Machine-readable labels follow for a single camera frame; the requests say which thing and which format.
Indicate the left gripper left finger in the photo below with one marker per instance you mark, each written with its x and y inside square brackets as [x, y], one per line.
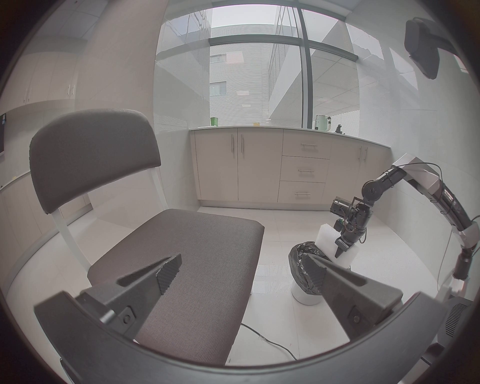
[127, 303]

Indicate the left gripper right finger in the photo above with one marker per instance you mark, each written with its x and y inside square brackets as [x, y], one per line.
[356, 300]

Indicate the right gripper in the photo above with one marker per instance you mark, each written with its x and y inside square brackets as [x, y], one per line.
[356, 230]

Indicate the white foam block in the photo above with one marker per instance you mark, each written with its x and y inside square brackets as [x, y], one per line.
[326, 240]

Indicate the black plastic bag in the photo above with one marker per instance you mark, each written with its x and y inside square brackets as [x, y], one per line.
[298, 262]

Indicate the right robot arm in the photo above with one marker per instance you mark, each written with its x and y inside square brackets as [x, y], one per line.
[420, 176]

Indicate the grey padded chair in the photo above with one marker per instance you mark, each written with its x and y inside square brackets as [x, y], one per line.
[187, 243]

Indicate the beige cabinet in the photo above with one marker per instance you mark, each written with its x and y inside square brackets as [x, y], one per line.
[258, 165]

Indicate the small black device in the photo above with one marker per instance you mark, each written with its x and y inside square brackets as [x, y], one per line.
[339, 129]

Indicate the pale green kettle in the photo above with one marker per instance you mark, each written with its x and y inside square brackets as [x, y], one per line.
[321, 123]

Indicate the green cup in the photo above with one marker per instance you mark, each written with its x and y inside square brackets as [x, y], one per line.
[214, 122]

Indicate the window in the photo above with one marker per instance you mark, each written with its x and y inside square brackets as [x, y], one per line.
[243, 75]

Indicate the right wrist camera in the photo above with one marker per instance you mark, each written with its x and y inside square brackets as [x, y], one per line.
[339, 225]

